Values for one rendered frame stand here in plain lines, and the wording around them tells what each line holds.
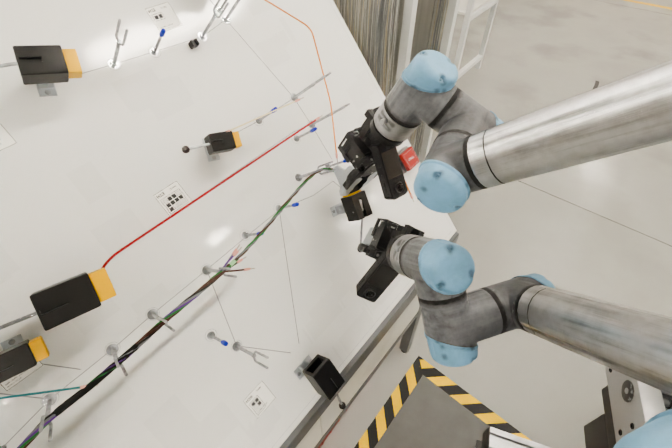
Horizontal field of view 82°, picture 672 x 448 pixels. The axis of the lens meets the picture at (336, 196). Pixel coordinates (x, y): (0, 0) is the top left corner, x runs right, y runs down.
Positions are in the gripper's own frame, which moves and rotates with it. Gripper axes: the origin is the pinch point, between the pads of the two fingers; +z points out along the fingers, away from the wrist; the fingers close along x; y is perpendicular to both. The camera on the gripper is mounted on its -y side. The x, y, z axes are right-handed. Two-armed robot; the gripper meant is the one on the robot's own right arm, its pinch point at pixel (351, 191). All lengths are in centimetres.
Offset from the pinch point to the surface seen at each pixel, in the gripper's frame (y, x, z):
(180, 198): 12.7, 32.8, 2.1
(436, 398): -71, -46, 88
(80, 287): 1, 52, -5
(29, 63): 31, 47, -16
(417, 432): -75, -31, 90
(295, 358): -23.0, 23.1, 18.1
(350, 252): -10.0, 0.9, 12.2
